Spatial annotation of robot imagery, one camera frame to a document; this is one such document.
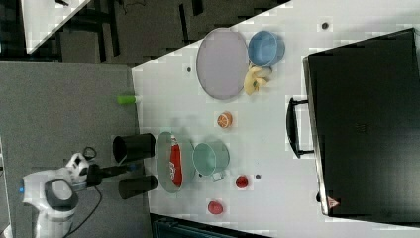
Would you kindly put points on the tall black cup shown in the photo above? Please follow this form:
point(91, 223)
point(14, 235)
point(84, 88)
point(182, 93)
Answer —
point(131, 148)

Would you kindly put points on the red toy strawberry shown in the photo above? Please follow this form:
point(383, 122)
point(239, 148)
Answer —
point(241, 182)

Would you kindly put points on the peeled toy banana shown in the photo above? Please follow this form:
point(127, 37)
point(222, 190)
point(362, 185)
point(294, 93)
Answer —
point(255, 78)

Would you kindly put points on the green toy pepper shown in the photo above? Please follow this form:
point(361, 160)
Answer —
point(128, 99)

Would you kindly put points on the blue cup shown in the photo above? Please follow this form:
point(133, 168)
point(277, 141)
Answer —
point(266, 49)

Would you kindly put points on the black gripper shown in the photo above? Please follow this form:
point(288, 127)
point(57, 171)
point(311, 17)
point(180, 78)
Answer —
point(95, 174)

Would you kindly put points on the green mug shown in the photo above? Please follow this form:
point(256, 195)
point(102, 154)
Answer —
point(211, 159)

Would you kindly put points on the grey round plate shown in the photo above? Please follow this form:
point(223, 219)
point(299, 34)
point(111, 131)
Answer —
point(222, 63)

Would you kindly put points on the toy orange half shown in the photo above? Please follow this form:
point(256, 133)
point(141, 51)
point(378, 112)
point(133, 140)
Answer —
point(225, 119)

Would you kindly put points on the blue crate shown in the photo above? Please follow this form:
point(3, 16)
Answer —
point(169, 227)

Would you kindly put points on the green oval strainer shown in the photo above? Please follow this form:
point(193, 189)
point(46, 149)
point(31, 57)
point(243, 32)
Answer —
point(163, 147)

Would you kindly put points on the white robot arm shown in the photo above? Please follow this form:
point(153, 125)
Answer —
point(53, 193)

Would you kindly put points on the red ketchup bottle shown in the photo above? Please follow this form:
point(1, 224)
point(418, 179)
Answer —
point(175, 168)

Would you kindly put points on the black toaster oven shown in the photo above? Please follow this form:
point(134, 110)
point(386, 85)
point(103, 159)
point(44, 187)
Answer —
point(364, 109)

